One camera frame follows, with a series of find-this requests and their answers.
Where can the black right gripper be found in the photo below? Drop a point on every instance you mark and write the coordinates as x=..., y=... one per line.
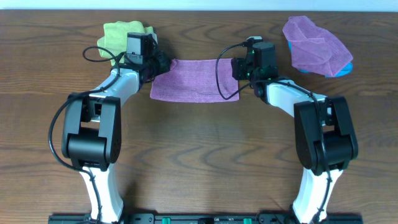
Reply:
x=237, y=68

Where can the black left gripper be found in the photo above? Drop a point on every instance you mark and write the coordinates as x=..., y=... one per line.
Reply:
x=162, y=63

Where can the purple microfiber cloth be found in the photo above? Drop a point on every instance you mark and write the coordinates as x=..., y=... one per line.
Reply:
x=195, y=81

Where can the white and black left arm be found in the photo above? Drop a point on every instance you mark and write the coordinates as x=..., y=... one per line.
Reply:
x=92, y=127

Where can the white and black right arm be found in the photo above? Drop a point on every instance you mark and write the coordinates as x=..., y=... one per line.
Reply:
x=325, y=140

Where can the green folded cloth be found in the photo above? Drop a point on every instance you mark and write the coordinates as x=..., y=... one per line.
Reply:
x=115, y=35

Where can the crumpled purple cloth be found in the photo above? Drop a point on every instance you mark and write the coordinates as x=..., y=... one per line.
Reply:
x=315, y=49

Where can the blue cloth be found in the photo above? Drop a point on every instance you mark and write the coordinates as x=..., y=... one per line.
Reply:
x=346, y=70

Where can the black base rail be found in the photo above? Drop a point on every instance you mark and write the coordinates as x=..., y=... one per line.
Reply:
x=149, y=218

